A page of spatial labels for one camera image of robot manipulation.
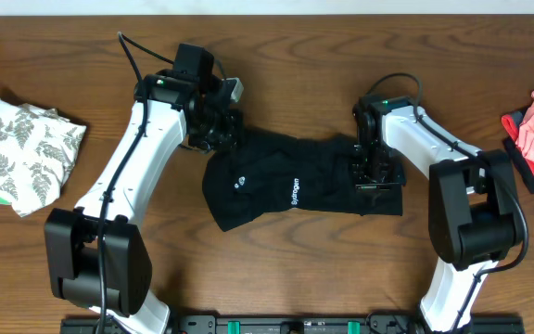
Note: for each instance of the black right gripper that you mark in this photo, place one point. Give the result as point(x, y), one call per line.
point(363, 185)

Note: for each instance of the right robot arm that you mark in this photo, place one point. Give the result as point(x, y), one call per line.
point(474, 217)

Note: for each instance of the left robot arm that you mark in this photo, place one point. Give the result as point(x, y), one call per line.
point(96, 255)

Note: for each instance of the white fern-print fabric bag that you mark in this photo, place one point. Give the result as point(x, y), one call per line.
point(38, 151)

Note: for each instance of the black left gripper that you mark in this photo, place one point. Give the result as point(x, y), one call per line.
point(230, 137)

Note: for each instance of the black t-shirt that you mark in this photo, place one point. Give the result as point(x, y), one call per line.
point(271, 172)

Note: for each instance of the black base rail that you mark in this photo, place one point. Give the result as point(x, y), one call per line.
point(267, 325)

